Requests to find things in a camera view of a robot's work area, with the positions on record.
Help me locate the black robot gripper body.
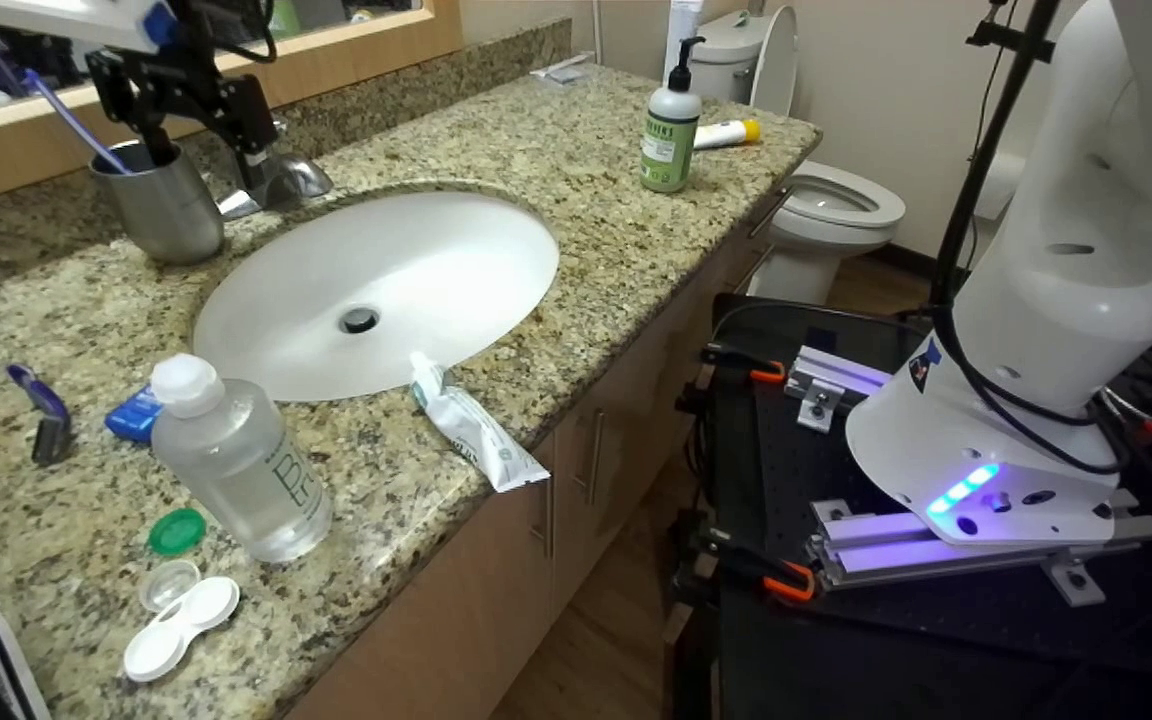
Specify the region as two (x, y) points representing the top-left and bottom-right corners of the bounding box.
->
(90, 0), (278, 153)

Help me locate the grey metal toothbrush cup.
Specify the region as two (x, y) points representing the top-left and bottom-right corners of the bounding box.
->
(90, 139), (225, 264)

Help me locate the blue and white toothbrush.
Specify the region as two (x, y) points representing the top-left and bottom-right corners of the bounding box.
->
(21, 63), (134, 175)

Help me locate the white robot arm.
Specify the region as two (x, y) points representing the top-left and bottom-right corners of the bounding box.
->
(150, 0), (1152, 547)

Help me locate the chrome sink faucet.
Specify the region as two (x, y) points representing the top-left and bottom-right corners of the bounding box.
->
(216, 148), (334, 221)

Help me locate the wood framed mirror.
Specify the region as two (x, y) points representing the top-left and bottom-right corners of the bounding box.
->
(0, 0), (460, 191)

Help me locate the white oval sink basin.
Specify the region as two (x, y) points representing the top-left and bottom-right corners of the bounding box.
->
(192, 187), (559, 401)

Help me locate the small blue box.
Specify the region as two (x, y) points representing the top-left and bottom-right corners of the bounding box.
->
(105, 389), (160, 446)

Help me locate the clear plastic solution bottle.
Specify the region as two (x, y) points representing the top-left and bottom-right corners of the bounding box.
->
(150, 351), (334, 564)

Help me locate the purple razor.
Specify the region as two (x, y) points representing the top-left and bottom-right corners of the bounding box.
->
(7, 365), (73, 469)

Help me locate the green contact lens cap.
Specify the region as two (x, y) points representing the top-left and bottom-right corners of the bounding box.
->
(150, 508), (208, 561)

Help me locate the white toothpaste tube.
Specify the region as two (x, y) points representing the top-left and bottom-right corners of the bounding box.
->
(409, 351), (549, 493)

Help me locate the green soap pump bottle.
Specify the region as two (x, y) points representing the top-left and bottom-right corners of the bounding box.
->
(642, 36), (702, 191)

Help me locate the clear contact lens cap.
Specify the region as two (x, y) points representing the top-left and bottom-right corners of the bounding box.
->
(139, 561), (200, 613)

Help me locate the tall white tube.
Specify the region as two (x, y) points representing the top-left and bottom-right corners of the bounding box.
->
(662, 0), (706, 81)

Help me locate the white contact lens case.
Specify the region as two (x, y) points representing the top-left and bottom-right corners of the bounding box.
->
(122, 575), (239, 685)

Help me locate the white yellow-capped cream tube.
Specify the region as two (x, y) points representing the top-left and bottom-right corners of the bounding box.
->
(693, 116), (764, 153)

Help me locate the black robot mounting cart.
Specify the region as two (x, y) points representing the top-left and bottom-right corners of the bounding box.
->
(667, 292), (1152, 720)

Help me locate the white toilet paper roll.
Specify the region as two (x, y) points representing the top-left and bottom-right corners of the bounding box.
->
(973, 153), (1025, 224)

